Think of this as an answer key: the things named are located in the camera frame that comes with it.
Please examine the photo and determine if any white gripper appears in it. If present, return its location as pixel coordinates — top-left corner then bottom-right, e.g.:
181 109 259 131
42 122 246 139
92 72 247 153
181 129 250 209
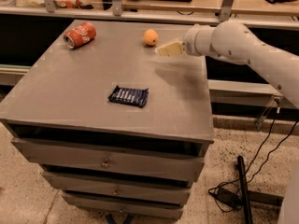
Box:
155 24 217 56

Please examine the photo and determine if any orange fruit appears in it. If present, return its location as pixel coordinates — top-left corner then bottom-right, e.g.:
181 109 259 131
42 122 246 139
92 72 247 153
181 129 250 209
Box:
143 29 159 46

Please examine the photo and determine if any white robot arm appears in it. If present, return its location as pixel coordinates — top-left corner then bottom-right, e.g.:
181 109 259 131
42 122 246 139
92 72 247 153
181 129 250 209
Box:
156 21 299 224

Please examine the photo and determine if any red coke can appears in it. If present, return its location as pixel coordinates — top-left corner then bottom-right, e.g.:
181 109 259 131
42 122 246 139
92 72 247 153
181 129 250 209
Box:
64 21 96 49

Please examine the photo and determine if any dark blue snack bar wrapper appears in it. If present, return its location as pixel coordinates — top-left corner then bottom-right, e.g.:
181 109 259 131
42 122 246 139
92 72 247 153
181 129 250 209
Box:
108 86 149 108

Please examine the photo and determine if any grey drawer cabinet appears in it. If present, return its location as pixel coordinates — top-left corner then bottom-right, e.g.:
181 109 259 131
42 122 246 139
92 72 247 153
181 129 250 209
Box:
1 21 214 209

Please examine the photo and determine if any top grey drawer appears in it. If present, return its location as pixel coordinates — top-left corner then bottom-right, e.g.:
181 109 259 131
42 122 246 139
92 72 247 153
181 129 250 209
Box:
12 138 204 182

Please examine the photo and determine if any grey drawer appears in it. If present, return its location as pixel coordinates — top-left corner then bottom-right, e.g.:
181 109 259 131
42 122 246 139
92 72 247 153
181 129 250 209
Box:
12 138 204 182
62 192 183 219
42 171 191 206

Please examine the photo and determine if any black floor stand bar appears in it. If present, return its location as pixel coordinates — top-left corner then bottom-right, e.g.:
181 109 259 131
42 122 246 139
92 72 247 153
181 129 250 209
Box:
237 156 253 224

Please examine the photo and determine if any middle grey drawer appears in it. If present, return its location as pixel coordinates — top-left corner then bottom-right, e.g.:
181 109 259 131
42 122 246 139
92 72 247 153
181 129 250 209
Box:
42 171 191 206

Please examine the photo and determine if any black power adapter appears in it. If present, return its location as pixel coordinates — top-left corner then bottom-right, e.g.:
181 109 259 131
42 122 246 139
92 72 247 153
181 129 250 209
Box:
216 188 242 209

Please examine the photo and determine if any bottom grey drawer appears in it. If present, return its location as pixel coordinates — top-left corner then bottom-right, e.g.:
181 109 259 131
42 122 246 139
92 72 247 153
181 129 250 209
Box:
62 192 183 219

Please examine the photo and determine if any grey metal bracket middle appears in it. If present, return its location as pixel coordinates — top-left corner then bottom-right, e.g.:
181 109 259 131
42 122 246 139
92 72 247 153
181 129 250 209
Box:
110 0 124 18

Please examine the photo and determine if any grey metal bracket right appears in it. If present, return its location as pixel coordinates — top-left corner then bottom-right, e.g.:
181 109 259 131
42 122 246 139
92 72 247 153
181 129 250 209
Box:
219 0 234 22

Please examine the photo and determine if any long metal rail shelf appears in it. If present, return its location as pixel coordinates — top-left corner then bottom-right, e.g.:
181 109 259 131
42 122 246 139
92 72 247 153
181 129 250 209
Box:
0 7 299 31

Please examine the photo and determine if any black cable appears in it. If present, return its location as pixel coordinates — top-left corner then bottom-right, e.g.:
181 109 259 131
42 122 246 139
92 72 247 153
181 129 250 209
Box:
207 107 299 213

